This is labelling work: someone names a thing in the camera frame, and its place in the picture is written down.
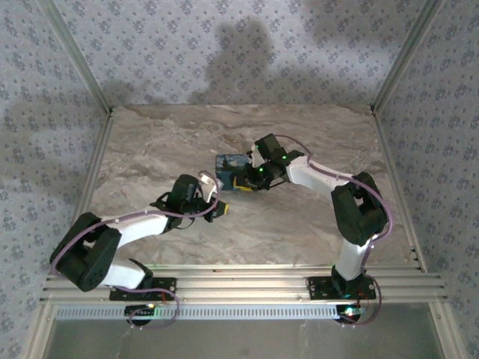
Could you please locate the aluminium cross rail beam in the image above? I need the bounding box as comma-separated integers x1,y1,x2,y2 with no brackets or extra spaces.
39,263,448,304

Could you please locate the blue starry night print box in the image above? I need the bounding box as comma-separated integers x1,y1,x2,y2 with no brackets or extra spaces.
215,153,256,193

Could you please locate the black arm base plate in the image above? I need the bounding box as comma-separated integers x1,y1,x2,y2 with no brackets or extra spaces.
305,275,377,301
109,276,177,302

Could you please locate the aluminium table side rail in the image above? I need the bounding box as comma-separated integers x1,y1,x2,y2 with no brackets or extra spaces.
369,105,428,272
79,107,115,271

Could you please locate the grey slotted cable duct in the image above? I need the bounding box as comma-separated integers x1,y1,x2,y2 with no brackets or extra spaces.
55,303,361,321

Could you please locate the aluminium frame leg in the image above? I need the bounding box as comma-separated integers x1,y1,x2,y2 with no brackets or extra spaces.
429,301,471,359
21,302,58,359

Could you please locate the aluminium upright frame post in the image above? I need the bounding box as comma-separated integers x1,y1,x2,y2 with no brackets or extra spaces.
37,0,114,114
371,0,443,110

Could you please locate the small controller board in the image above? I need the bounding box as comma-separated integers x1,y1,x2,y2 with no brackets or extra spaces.
335,304,367,319
124,304,159,317

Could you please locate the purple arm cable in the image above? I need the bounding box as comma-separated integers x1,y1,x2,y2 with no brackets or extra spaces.
272,133,394,328
49,170,222,331

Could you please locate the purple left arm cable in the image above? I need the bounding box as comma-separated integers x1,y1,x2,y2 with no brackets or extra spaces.
49,170,222,331

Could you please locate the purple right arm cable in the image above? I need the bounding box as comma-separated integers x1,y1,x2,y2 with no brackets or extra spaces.
272,133,394,328

